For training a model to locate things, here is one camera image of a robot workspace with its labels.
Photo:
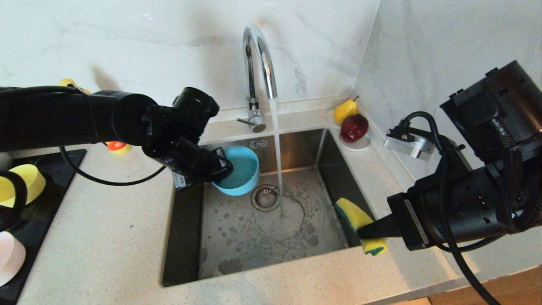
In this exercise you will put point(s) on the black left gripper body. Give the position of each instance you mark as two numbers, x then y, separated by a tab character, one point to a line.
186	163

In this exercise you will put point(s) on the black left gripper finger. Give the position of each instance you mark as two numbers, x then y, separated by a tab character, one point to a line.
227	164
222	176

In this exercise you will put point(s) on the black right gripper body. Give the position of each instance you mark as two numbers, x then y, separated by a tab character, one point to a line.
465	207

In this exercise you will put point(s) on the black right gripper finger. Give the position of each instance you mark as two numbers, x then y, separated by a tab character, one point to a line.
381	226
387	234

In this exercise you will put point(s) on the blue plastic bowl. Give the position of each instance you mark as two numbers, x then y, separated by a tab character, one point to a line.
243	169

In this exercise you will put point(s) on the yellow fish-shaped sponge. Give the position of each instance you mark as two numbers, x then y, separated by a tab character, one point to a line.
353	214

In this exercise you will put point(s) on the orange yellow dish soap bottle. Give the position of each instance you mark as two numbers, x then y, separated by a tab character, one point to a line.
118	147

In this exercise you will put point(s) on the yellow plastic bowl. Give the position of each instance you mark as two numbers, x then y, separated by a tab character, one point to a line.
34	182

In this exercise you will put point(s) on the pink plastic bowl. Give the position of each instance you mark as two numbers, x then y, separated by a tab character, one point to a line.
10	258

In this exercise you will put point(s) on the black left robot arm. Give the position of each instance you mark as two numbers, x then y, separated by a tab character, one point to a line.
42	114

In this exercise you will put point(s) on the stainless steel sink basin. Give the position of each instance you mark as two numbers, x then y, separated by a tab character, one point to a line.
237	254

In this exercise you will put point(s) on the round metal drain strainer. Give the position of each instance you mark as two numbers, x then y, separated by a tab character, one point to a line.
263	197

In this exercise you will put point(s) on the clear running water stream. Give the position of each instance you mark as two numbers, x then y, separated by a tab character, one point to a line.
277	148

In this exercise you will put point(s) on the black braided right arm sleeve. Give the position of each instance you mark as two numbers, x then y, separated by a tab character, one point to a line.
514	182

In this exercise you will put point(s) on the small white dish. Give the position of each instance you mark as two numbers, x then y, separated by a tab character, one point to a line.
358	146

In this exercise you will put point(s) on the chrome gooseneck faucet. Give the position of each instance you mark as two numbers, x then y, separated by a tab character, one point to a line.
250	67

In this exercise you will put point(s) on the dark red apple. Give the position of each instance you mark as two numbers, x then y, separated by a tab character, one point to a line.
355	128

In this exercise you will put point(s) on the yellow pear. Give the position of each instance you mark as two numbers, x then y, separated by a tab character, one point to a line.
345	111

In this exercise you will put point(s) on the black induction cooktop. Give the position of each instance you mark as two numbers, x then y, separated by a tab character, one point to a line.
46	203

